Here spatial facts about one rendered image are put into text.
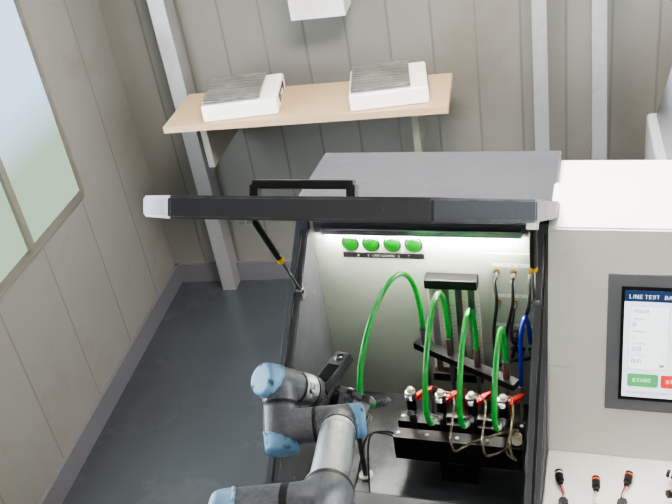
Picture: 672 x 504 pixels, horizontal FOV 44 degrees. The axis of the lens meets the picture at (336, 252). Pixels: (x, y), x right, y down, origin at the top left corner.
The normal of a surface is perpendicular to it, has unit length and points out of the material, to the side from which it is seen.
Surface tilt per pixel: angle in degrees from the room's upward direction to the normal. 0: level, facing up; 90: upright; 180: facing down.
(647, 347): 76
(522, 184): 0
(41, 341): 90
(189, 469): 0
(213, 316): 0
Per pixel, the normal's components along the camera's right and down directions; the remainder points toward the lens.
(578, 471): -0.14, -0.84
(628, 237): -0.30, 0.32
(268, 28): -0.16, 0.54
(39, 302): 0.98, -0.04
